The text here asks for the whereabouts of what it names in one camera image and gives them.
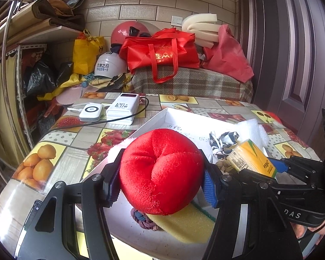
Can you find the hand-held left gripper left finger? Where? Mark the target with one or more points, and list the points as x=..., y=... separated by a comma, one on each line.
x=114, y=187

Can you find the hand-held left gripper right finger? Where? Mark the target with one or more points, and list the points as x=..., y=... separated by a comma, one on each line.
x=211, y=189

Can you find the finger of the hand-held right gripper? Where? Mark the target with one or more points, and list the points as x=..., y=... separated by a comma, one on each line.
x=281, y=166
x=298, y=193

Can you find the yellow tissue pack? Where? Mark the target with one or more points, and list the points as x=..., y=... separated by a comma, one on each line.
x=249, y=157

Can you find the yellow green scouring sponge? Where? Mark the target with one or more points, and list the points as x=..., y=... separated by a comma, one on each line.
x=184, y=224

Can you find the white foam block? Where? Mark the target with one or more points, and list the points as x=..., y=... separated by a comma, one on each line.
x=252, y=132

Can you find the black and white patterned cloth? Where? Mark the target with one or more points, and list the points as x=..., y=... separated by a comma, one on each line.
x=222, y=143

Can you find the red plush toy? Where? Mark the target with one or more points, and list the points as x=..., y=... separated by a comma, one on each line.
x=159, y=168

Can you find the white cardboard box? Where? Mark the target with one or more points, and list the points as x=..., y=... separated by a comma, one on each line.
x=184, y=124

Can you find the fruit print tablecloth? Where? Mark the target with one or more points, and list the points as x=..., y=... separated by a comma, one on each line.
x=70, y=151

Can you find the small white power bank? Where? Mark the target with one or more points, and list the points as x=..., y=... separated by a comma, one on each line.
x=90, y=112

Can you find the large white power bank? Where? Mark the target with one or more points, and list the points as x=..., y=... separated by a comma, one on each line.
x=122, y=108

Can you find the pink round pad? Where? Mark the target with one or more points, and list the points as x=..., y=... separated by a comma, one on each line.
x=67, y=96

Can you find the plaid covered bench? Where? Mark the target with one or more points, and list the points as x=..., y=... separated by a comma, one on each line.
x=192, y=84

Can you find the yellow cloth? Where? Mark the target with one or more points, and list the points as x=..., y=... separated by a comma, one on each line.
x=67, y=84

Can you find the red cloth bag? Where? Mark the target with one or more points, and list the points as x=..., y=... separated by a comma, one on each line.
x=227, y=57

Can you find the white helmet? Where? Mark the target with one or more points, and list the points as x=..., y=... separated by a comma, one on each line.
x=109, y=65

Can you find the black plastic bag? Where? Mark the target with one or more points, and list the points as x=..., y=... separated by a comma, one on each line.
x=40, y=75

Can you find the yellow shopping bag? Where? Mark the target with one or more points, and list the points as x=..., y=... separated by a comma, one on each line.
x=85, y=54

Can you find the red tote bag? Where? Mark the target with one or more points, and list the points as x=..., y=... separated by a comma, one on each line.
x=157, y=54

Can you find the yellow shelf curtain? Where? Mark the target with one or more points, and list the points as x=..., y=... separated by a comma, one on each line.
x=0, y=100

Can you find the pink helmet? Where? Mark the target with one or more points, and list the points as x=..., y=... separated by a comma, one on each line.
x=124, y=32

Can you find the white foam sheets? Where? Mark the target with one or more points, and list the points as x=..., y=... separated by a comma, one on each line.
x=200, y=25

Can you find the metal storage shelf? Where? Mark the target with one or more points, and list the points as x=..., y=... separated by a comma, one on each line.
x=43, y=33

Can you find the brown folded paper bags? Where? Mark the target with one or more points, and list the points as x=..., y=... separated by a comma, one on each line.
x=54, y=10

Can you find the white wall switch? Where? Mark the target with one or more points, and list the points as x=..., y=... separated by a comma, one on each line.
x=176, y=20

